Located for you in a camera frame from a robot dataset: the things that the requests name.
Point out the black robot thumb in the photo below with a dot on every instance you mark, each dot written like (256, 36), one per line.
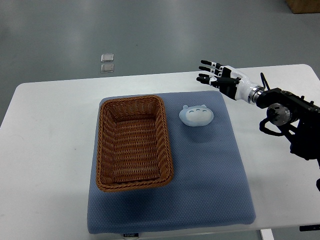
(228, 81)

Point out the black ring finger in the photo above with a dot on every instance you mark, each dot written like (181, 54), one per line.
(208, 76)

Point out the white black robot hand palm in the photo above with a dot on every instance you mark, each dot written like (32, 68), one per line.
(241, 88)

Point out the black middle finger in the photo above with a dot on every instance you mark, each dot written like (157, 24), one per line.
(212, 69)

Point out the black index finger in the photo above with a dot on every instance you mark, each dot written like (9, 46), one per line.
(211, 64)

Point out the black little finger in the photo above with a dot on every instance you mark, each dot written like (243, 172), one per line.
(207, 80)

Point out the blue plush toy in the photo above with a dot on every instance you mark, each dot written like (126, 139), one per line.
(196, 116)

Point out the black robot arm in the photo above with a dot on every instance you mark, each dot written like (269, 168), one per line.
(287, 114)

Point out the brown wicker basket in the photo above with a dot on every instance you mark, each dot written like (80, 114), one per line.
(133, 147)

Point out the lower metal floor plate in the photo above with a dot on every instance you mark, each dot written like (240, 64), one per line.
(107, 68)

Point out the metal floor plate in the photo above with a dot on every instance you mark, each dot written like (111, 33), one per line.
(107, 57)
(107, 68)

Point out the upper metal floor plate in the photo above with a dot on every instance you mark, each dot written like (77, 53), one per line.
(107, 57)

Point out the blue fabric mat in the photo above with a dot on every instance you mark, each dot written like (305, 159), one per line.
(209, 187)

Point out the white table leg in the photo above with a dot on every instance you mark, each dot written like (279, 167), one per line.
(266, 234)

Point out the black table control panel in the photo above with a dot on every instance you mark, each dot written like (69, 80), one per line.
(308, 228)

